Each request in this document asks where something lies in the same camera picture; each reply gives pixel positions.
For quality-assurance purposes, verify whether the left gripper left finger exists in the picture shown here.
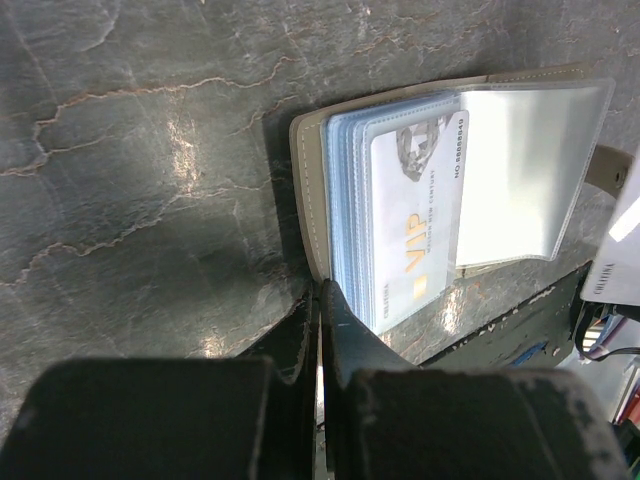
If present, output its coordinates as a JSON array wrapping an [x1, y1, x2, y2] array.
[[240, 283, 320, 479]]

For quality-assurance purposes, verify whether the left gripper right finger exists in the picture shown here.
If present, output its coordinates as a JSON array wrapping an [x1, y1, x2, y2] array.
[[321, 280, 415, 479]]

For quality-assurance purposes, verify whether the grey card holder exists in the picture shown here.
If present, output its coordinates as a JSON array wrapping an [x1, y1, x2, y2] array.
[[289, 64, 630, 334]]

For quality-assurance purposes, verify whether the white numbered card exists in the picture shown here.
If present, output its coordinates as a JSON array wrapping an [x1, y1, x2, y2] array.
[[368, 110, 469, 334]]

